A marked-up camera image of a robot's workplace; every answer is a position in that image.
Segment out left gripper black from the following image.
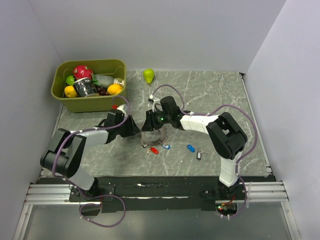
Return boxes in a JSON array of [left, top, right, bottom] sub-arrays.
[[115, 114, 141, 138]]

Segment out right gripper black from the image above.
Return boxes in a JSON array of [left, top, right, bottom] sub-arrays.
[[141, 108, 172, 132]]

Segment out metal disc with key rings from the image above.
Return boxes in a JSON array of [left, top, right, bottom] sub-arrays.
[[140, 127, 167, 148]]

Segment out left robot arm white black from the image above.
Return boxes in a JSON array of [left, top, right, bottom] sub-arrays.
[[40, 109, 140, 201]]

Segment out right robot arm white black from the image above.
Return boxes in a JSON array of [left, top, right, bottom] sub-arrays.
[[141, 95, 248, 200]]

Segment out red tag key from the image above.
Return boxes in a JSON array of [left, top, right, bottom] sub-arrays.
[[150, 147, 159, 155]]

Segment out light blue tag key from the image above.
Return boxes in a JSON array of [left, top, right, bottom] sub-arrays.
[[162, 144, 171, 150]]

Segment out orange fruit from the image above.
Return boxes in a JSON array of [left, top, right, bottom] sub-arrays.
[[107, 83, 123, 95]]

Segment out dark red grapes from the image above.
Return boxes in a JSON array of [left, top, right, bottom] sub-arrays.
[[95, 85, 109, 96]]

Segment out green pear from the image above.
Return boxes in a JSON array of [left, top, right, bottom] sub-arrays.
[[143, 68, 155, 85]]

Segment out clear plastic bottle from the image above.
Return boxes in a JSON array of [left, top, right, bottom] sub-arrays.
[[94, 74, 125, 88]]

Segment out black tag key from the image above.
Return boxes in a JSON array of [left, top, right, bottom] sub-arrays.
[[196, 149, 208, 161]]

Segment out olive green plastic bin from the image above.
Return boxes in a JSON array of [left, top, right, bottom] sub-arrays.
[[51, 59, 127, 113]]

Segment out black printed can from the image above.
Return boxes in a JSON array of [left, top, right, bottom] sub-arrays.
[[73, 77, 99, 98]]

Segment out yellow lemon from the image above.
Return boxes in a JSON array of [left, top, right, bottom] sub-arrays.
[[64, 85, 78, 98]]

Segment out red dragon fruit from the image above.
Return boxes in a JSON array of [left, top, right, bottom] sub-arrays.
[[73, 65, 94, 80]]

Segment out green lime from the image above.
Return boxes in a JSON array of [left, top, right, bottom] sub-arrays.
[[65, 75, 76, 86]]

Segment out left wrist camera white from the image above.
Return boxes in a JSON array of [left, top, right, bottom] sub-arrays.
[[112, 104, 129, 114]]

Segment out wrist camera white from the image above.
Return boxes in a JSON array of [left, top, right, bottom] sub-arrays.
[[112, 104, 129, 114], [148, 94, 161, 112]]

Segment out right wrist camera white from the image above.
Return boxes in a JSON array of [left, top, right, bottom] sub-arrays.
[[148, 94, 161, 112]]

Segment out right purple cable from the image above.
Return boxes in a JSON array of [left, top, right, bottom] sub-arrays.
[[151, 84, 259, 220]]

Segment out purple cable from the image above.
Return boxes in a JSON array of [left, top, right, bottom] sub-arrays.
[[151, 84, 259, 220], [52, 95, 131, 228]]

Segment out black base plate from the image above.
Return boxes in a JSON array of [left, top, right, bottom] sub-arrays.
[[69, 176, 276, 213]]

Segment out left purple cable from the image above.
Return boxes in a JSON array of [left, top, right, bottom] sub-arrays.
[[52, 95, 131, 228]]

